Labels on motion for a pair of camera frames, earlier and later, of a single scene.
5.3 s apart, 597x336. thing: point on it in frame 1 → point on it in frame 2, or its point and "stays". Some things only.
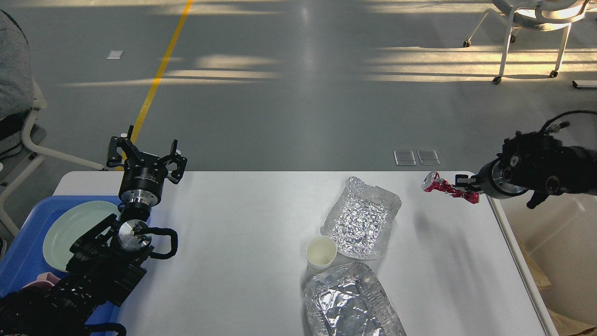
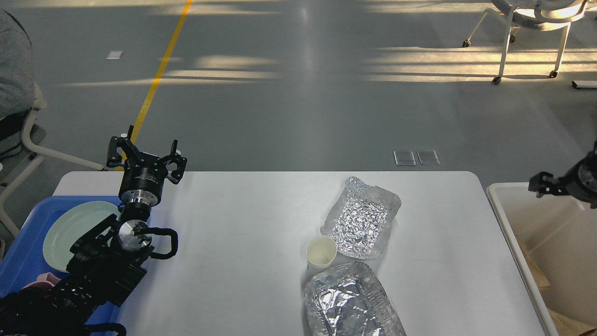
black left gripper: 142,182 stays
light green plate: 70,223 stays
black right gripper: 491,179 → 580,179
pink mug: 45,280 stays
